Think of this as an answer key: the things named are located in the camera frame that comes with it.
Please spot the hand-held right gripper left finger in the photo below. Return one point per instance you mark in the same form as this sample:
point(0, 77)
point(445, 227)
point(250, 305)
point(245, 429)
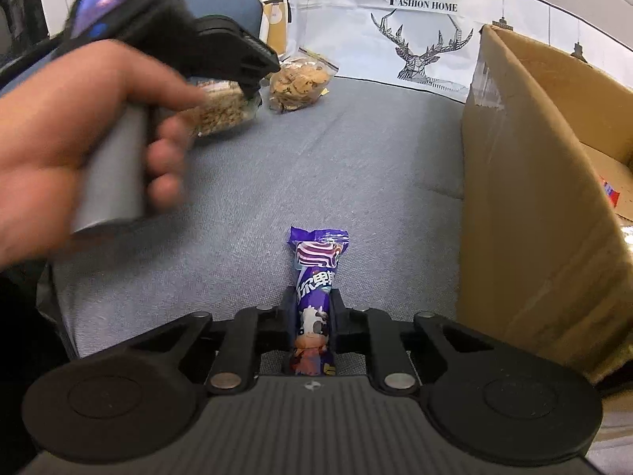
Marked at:
point(290, 314)

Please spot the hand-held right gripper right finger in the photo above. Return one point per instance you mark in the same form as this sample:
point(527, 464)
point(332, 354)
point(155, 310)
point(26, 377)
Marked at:
point(339, 317)

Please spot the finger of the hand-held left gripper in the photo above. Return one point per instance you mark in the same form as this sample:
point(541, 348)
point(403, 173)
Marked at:
point(237, 49)

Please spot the small purple snack packet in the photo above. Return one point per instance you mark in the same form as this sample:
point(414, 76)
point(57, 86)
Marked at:
point(316, 282)

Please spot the clear bag of nuts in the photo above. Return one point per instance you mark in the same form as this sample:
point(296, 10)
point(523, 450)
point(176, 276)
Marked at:
point(222, 114)

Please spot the brown cardboard box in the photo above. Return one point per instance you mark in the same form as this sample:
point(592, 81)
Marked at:
point(519, 208)

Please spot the person's left hand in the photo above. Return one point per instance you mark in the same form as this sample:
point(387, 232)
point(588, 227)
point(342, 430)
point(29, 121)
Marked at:
point(44, 148)

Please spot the blue sofa cushion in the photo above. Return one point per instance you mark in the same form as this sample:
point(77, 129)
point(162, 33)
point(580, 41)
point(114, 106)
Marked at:
point(222, 2)

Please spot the clear bag of cookies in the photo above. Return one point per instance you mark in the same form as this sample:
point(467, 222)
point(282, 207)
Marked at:
point(296, 84)

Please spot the grey deer print cushion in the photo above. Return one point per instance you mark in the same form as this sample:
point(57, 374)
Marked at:
point(346, 34)

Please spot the grey fabric sofa seat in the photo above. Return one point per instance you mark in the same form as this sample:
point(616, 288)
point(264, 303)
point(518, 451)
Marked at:
point(371, 158)

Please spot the red white blue snack packet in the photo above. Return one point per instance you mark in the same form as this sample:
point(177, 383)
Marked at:
point(611, 192)

